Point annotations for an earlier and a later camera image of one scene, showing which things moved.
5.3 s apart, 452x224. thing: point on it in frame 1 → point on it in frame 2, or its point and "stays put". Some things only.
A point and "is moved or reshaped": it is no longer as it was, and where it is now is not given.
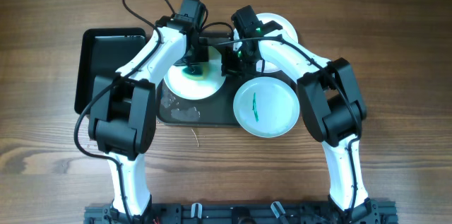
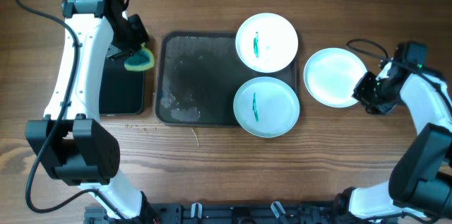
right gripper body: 237,62 → 371,92
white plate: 266,107 stays put
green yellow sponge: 196,73 is moved or reshaped
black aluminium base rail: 244,213 stays put
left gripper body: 195,54 → 129,34
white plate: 187,88 is moved or reshaped
